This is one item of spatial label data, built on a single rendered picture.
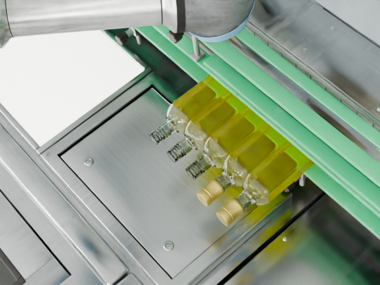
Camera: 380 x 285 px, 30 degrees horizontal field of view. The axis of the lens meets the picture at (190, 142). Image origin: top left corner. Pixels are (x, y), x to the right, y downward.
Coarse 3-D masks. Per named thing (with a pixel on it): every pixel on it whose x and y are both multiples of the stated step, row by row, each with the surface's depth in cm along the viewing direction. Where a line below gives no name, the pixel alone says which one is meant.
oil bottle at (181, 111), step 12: (204, 84) 148; (216, 84) 147; (192, 96) 147; (204, 96) 146; (216, 96) 146; (168, 108) 146; (180, 108) 145; (192, 108) 145; (204, 108) 146; (180, 120) 144; (180, 132) 146
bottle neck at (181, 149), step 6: (186, 138) 143; (180, 144) 142; (186, 144) 142; (192, 144) 143; (168, 150) 142; (174, 150) 142; (180, 150) 142; (186, 150) 142; (174, 156) 141; (180, 156) 142
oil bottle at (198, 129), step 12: (228, 96) 146; (216, 108) 144; (228, 108) 144; (240, 108) 144; (192, 120) 144; (204, 120) 143; (216, 120) 143; (228, 120) 143; (192, 132) 142; (204, 132) 142
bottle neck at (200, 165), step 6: (204, 156) 140; (198, 162) 139; (204, 162) 139; (210, 162) 140; (186, 168) 139; (192, 168) 139; (198, 168) 139; (204, 168) 139; (192, 174) 138; (198, 174) 139
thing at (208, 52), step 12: (168, 36) 154; (180, 48) 152; (192, 48) 151; (204, 48) 152; (192, 60) 151; (204, 60) 149; (240, 96) 143; (252, 108) 142; (264, 120) 141; (312, 156) 134; (324, 168) 133; (336, 180) 131
